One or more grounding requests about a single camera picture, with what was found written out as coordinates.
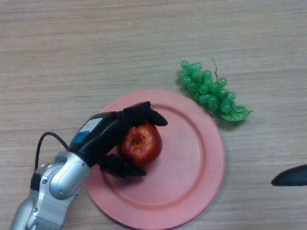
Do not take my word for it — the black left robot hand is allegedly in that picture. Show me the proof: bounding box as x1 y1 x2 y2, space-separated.
69 101 168 179

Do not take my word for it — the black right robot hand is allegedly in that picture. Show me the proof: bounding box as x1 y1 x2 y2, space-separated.
271 164 307 187

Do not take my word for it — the red apple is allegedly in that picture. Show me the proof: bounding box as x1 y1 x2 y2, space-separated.
119 122 163 168

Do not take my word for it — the pink round plate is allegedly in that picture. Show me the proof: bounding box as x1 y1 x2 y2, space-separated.
85 89 226 227

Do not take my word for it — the green plastic grape bunch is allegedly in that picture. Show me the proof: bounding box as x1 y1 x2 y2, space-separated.
177 57 255 122

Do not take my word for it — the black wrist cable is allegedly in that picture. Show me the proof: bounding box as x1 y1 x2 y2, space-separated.
35 131 72 171

